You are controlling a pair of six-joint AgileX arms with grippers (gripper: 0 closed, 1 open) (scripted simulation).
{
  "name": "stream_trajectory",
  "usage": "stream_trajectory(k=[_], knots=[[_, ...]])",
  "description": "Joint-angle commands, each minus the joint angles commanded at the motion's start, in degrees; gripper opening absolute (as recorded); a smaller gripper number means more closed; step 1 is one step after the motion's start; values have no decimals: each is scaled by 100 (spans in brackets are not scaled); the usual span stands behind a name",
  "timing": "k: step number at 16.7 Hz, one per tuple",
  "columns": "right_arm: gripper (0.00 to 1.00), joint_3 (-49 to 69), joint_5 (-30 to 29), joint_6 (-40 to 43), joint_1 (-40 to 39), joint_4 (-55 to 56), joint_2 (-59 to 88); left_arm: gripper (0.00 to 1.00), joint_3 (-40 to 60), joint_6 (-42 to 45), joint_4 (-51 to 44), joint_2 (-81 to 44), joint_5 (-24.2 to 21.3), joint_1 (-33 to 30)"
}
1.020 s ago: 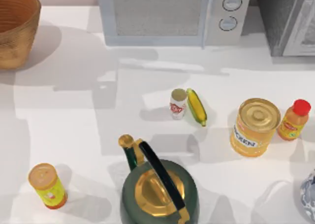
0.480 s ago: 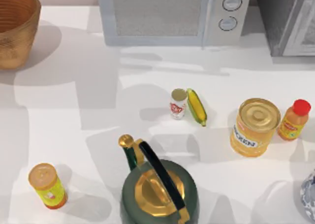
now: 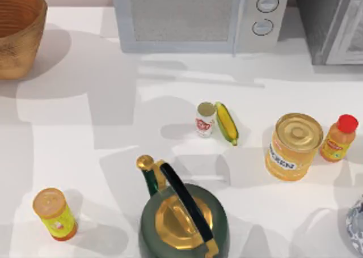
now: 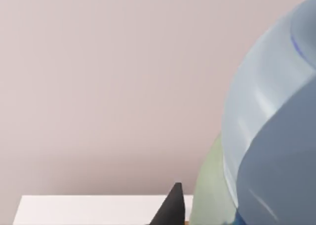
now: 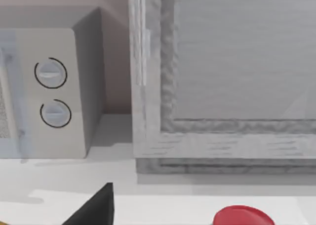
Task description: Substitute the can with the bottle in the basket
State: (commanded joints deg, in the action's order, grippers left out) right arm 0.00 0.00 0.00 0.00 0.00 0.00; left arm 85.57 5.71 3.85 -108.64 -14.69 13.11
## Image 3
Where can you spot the grey patterned vase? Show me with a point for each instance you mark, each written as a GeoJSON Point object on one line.
{"type": "Point", "coordinates": [356, 226]}

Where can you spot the round microwave knob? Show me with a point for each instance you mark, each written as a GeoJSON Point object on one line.
{"type": "Point", "coordinates": [267, 2]}
{"type": "Point", "coordinates": [263, 27]}

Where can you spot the large yellow tin can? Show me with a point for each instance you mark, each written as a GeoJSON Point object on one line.
{"type": "Point", "coordinates": [293, 147]}

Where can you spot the microwave oven door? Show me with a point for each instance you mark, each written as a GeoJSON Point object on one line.
{"type": "Point", "coordinates": [178, 18]}

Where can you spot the orange bottle with red cap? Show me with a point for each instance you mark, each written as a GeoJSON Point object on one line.
{"type": "Point", "coordinates": [337, 143]}

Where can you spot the red and white can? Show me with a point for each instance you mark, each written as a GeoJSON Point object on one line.
{"type": "Point", "coordinates": [204, 123]}

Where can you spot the woven wooden basket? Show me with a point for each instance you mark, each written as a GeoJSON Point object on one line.
{"type": "Point", "coordinates": [17, 37]}

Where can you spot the pale microwave oven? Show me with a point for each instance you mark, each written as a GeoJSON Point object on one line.
{"type": "Point", "coordinates": [262, 3]}

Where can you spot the green and gold kettle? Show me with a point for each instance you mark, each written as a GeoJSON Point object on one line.
{"type": "Point", "coordinates": [184, 212]}

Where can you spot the yellow corn cob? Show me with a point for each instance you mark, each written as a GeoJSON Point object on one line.
{"type": "Point", "coordinates": [227, 123]}

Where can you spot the yellow shaker canister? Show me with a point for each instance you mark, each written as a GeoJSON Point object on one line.
{"type": "Point", "coordinates": [55, 217]}

